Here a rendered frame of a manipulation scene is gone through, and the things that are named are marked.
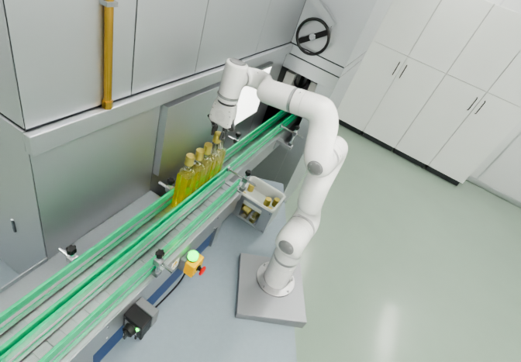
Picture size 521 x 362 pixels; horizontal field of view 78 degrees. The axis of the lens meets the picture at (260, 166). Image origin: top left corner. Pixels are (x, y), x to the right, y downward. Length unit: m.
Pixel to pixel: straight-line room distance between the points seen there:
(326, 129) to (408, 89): 3.87
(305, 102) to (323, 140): 0.14
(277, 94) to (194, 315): 0.98
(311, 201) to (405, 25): 3.80
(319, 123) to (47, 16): 0.75
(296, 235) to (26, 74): 0.97
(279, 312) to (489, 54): 4.03
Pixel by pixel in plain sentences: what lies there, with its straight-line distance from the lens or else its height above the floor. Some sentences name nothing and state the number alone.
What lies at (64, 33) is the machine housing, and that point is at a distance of 0.88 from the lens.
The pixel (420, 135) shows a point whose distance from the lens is 5.06.
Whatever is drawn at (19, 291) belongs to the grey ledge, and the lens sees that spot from 1.25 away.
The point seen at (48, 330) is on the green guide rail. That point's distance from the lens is 1.14.
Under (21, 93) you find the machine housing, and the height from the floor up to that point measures 1.67.
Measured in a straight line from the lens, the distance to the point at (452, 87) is 4.87.
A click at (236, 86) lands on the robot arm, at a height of 1.61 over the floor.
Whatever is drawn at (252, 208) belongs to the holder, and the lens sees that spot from 1.67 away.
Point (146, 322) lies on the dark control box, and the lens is 1.21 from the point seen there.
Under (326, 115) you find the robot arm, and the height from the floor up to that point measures 1.69.
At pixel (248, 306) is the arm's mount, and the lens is 1.54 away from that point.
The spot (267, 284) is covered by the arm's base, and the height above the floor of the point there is 0.81.
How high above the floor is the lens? 2.11
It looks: 36 degrees down
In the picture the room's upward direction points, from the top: 21 degrees clockwise
